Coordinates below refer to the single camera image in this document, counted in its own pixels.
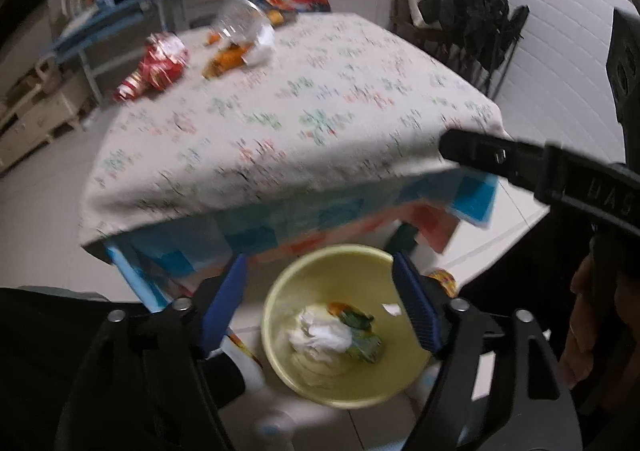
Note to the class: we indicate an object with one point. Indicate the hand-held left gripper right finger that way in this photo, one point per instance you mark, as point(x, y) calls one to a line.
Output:
point(417, 306)

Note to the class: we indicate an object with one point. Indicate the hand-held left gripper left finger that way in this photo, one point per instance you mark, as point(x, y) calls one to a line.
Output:
point(225, 306)

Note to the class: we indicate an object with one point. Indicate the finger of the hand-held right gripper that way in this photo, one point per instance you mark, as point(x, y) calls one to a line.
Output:
point(500, 161)

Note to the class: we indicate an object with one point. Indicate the green wrapper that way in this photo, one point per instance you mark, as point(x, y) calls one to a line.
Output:
point(365, 341)

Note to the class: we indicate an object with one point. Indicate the yellow plastic bin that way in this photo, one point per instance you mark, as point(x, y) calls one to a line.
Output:
point(295, 291)

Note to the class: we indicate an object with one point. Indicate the small orange peel piece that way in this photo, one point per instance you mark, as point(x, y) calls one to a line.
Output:
point(342, 307)

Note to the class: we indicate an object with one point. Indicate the white paper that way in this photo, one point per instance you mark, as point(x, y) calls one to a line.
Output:
point(320, 336)

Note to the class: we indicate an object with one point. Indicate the long orange peel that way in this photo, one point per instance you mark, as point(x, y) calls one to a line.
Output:
point(225, 60)

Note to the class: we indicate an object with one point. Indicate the red snack bag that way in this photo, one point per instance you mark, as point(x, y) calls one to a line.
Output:
point(160, 61)

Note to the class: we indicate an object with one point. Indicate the white plastic bag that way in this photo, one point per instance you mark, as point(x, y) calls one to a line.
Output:
point(262, 48)

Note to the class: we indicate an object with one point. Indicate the clear plastic container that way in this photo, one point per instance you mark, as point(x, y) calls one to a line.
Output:
point(240, 21)

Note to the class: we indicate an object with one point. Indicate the person's right hand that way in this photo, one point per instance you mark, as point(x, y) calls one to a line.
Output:
point(582, 331)

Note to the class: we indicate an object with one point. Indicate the small white paper scrap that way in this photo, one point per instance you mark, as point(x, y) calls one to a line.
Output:
point(392, 310)

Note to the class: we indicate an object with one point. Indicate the yellow patterned ball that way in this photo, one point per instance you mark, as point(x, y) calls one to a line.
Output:
point(445, 281)

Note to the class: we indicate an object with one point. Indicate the dark table leg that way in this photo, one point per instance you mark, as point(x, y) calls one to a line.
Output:
point(407, 236)

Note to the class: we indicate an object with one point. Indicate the person's right trouser leg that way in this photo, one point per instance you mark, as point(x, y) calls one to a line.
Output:
point(525, 261)

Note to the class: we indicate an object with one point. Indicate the pale plastic bag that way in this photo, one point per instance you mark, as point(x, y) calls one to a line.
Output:
point(320, 368)

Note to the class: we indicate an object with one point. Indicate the black clothes on chair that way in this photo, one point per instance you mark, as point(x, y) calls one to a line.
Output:
point(475, 21)

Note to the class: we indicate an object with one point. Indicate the floral tablecloth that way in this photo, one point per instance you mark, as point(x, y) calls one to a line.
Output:
point(300, 141)

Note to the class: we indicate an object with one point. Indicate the white TV cabinet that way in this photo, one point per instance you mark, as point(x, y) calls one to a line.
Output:
point(40, 116)

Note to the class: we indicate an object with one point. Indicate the white stool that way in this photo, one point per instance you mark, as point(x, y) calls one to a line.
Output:
point(200, 11)

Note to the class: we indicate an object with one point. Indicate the blue desk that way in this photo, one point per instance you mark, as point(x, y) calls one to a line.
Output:
point(120, 6)

